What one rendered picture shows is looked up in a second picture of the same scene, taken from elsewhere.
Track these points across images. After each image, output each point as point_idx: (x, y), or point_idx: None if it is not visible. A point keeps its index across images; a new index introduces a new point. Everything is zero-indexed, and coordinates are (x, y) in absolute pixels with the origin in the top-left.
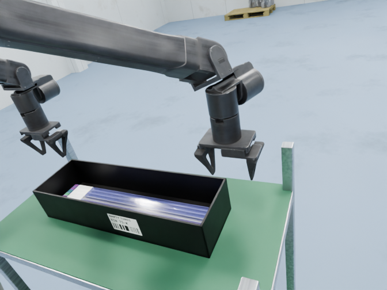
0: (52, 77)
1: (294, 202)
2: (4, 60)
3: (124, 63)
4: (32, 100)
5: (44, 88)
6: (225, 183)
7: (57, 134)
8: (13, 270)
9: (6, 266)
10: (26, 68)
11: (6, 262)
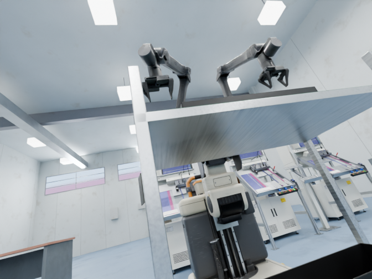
0: (270, 39)
1: (137, 138)
2: (248, 47)
3: (169, 68)
4: (259, 60)
5: (264, 49)
6: (181, 106)
7: (260, 76)
8: (319, 164)
9: (314, 158)
10: (254, 45)
11: (314, 155)
